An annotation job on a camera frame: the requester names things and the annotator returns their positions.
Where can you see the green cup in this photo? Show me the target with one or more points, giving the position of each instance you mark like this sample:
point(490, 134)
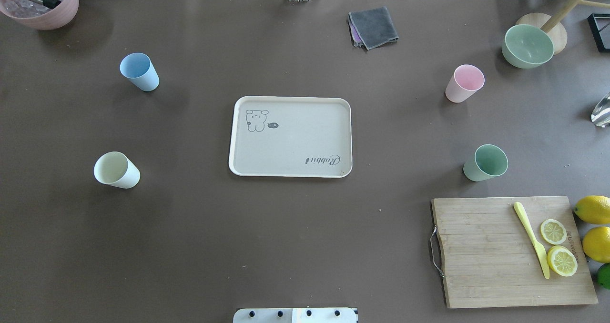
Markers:
point(488, 161)

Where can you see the cream white cup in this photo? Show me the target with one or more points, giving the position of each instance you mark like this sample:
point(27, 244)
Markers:
point(115, 169)

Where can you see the cream rabbit tray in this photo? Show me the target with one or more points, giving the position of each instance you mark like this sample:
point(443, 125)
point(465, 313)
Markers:
point(276, 136)

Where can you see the black glass tray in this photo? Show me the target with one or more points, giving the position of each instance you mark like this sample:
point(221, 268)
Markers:
point(599, 24)

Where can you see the purple cloth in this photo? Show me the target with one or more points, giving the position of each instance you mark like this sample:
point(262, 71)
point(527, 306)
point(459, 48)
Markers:
point(357, 42)

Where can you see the grey folded cloth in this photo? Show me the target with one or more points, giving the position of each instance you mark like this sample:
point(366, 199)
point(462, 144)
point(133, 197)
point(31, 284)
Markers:
point(374, 26)

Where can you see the pink cup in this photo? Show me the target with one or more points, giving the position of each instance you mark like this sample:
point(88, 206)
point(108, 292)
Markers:
point(465, 81)

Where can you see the blue cup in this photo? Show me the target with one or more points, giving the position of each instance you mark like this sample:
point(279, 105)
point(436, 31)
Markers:
point(139, 70)

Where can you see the wooden cutting board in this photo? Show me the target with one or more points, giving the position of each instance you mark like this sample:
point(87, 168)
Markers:
point(488, 260)

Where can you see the green bowl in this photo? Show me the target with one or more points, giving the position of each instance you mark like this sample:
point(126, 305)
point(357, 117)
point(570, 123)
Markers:
point(527, 47)

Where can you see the yellow plastic knife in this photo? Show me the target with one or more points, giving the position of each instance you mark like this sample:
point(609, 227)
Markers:
point(538, 247)

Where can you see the lemon slice upper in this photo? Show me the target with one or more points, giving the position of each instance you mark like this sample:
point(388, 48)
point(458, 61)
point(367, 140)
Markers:
point(553, 232)

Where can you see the lemon slice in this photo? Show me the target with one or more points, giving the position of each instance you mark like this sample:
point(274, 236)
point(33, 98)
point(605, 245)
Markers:
point(562, 261)
point(553, 232)

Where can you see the wooden cup stand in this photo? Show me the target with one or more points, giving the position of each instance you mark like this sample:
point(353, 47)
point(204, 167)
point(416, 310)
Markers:
point(552, 26)

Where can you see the lemon slice lower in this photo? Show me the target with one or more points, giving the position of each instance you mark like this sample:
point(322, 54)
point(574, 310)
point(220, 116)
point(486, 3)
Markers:
point(562, 261)

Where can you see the whole lemon outer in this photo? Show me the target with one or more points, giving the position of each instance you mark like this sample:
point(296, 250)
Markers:
point(593, 209)

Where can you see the whole lemon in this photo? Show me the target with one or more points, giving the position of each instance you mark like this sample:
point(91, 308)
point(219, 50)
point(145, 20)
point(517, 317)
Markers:
point(593, 209)
point(596, 244)

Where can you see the metal scoop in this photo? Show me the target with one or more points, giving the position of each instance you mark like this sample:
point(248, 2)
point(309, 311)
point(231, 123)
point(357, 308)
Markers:
point(600, 116)

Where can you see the whole lemon middle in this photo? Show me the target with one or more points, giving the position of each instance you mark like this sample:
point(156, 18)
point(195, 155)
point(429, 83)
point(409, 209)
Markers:
point(596, 244)

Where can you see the pink bowl with ice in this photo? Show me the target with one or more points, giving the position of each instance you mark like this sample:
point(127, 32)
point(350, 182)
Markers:
point(37, 16)

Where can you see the green lime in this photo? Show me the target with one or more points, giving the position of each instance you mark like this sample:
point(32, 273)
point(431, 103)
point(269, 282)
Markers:
point(603, 276)

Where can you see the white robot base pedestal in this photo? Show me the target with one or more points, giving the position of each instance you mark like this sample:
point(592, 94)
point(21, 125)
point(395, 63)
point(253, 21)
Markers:
point(297, 315)

